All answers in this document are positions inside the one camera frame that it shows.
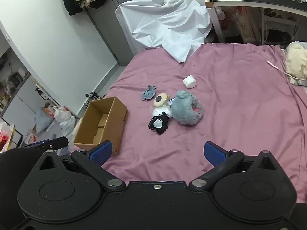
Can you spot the blue tissue pack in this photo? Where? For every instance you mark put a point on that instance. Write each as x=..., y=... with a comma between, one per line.
x=170, y=102

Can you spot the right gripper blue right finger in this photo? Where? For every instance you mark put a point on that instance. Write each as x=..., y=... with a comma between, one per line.
x=224, y=163

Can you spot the white paper ball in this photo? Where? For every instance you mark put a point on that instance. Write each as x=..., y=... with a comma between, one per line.
x=190, y=82

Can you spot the brown cardboard box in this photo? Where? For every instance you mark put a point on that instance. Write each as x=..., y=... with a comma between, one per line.
x=104, y=120

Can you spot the grey fluffy plush toy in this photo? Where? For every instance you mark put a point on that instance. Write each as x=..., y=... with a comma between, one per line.
x=186, y=108

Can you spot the small grey fish plush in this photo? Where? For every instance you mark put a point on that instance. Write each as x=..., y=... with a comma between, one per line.
x=149, y=93

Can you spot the grey door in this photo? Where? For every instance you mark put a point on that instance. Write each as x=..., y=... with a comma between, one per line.
x=105, y=21

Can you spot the pink bed sheet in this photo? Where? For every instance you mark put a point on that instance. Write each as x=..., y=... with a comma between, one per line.
x=248, y=104

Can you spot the white plastic bag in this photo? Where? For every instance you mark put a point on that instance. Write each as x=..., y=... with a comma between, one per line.
x=65, y=119

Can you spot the white desk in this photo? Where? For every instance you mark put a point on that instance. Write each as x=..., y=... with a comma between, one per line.
x=282, y=5

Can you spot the printed paper shopping bag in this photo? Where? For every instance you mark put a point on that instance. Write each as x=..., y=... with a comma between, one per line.
x=244, y=25

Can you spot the white draped cloth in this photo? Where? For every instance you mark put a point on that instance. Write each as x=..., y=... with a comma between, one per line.
x=178, y=26

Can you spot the clear bag white beads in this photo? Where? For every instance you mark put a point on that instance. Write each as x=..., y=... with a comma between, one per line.
x=159, y=110

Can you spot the cream pillow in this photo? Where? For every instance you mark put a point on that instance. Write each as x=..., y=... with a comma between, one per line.
x=295, y=63

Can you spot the black lace scrunchie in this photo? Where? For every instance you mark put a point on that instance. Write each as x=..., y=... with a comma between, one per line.
x=159, y=123

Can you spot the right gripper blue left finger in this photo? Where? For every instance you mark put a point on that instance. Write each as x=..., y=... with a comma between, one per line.
x=91, y=163

